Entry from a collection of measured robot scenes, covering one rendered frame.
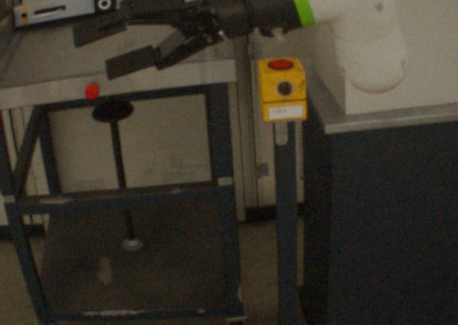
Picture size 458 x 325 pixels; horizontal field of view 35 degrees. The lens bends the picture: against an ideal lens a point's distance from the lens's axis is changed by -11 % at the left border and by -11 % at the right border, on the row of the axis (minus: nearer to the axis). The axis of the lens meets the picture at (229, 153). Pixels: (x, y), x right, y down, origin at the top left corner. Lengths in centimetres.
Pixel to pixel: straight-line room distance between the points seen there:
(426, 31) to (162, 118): 112
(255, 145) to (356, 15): 160
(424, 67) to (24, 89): 88
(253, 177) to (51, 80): 108
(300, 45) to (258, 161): 41
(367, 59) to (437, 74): 69
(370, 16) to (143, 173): 170
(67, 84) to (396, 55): 88
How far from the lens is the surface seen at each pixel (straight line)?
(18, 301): 246
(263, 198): 264
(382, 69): 104
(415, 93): 169
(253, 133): 254
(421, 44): 166
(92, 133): 253
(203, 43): 106
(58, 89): 173
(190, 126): 251
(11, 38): 209
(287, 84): 148
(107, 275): 221
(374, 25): 99
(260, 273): 245
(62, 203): 189
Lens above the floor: 147
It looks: 28 degrees down
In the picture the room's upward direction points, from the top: 4 degrees counter-clockwise
